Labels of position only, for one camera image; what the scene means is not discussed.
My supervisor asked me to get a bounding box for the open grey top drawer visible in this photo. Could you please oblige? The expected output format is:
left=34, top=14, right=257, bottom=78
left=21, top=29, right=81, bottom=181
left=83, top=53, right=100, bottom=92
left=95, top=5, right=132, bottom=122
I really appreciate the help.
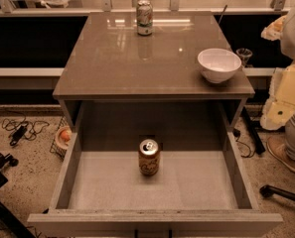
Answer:
left=27, top=100, right=284, bottom=238

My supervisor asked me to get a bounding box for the yellow foam padded box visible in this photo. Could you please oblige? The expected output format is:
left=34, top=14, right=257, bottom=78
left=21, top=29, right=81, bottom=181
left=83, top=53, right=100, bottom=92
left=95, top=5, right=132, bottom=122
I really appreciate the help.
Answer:
left=260, top=62, right=295, bottom=130

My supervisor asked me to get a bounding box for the wire basket with fruit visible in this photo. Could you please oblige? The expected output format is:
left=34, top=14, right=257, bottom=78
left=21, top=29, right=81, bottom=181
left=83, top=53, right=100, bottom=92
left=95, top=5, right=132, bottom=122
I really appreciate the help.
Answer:
left=50, top=117, right=72, bottom=161

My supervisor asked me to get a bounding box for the green white soda can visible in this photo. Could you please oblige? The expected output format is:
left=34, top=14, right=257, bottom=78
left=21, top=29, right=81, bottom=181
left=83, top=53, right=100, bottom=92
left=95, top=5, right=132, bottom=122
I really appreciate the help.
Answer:
left=136, top=0, right=153, bottom=36

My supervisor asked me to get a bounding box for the white ceramic bowl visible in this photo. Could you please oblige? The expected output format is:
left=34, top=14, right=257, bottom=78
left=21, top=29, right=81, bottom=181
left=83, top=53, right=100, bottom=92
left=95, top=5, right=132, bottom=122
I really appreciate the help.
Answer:
left=198, top=49, right=241, bottom=83

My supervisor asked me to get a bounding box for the black bar on floor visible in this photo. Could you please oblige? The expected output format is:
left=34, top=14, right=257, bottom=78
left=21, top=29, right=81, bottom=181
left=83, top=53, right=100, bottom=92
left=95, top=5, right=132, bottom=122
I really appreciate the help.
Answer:
left=241, top=107, right=265, bottom=155

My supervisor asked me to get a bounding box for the black chair leg with caster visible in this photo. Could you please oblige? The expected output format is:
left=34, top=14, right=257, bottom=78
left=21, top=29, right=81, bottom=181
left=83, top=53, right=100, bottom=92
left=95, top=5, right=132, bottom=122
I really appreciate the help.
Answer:
left=259, top=184, right=295, bottom=201

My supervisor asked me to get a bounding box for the black office chair base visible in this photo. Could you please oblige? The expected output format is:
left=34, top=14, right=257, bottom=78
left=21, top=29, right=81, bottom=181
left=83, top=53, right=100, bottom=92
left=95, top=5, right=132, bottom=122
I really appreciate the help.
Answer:
left=0, top=153, right=35, bottom=238

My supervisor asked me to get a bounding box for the grey cabinet counter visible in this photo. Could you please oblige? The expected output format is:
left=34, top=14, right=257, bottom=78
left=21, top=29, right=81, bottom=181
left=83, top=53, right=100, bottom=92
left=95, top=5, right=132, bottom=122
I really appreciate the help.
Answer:
left=54, top=12, right=254, bottom=126

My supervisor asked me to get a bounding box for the small clear glass cup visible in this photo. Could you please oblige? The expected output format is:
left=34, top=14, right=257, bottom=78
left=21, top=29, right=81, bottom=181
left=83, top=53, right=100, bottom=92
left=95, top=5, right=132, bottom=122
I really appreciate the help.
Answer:
left=236, top=48, right=252, bottom=66

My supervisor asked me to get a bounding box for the black power adapter with cable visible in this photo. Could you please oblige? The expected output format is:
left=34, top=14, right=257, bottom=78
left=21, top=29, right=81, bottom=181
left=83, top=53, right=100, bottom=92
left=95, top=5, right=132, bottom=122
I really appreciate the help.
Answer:
left=2, top=112, right=50, bottom=147

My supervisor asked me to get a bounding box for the orange soda can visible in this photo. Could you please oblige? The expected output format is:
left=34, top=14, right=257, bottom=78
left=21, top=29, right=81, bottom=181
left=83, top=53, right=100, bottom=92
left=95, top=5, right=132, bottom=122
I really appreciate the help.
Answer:
left=138, top=139, right=160, bottom=176

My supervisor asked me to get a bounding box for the person leg with brown shoe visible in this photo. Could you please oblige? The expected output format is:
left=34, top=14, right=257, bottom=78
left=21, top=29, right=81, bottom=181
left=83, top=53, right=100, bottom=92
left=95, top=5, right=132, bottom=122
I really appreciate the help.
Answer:
left=267, top=114, right=295, bottom=173

